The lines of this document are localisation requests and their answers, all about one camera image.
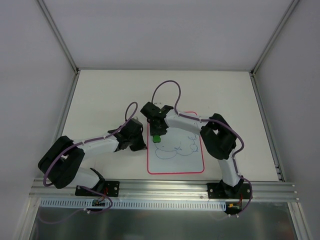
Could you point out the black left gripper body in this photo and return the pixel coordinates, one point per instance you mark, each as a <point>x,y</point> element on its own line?
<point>136,144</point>

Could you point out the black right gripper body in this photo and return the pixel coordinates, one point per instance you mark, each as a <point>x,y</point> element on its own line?
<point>156,131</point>

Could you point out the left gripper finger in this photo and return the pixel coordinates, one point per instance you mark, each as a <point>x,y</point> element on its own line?
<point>138,144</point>
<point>122,146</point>

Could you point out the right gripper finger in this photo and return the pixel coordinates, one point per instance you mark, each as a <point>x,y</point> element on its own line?
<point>153,129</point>
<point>163,130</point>

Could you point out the green whiteboard eraser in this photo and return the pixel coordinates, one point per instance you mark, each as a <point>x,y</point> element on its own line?
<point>156,139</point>

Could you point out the pink framed whiteboard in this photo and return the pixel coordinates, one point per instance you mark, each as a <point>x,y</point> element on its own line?
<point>179,152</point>

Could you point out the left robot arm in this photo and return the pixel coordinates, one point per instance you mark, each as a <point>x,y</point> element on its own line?
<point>61,164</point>

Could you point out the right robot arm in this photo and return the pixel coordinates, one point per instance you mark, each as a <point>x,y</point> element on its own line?
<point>220,140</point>

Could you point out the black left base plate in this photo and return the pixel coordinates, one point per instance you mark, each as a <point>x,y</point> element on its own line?
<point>111,187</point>

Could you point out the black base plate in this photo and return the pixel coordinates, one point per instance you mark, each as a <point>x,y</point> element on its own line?
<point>111,187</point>
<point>216,191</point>

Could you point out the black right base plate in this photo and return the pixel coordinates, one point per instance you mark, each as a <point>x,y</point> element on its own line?
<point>216,191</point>

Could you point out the aluminium mounting rail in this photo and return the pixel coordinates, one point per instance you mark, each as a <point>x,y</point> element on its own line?
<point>176,190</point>

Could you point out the white slotted cable duct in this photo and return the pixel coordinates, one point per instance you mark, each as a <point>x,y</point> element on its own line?
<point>134,204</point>

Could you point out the right aluminium frame post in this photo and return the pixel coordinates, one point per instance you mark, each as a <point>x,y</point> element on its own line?
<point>275,34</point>

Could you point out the aluminium frame post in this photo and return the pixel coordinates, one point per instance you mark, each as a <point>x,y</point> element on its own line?
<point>57,34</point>
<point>275,34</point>

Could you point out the left aluminium frame post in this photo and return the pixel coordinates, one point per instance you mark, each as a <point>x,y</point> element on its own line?
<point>57,34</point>

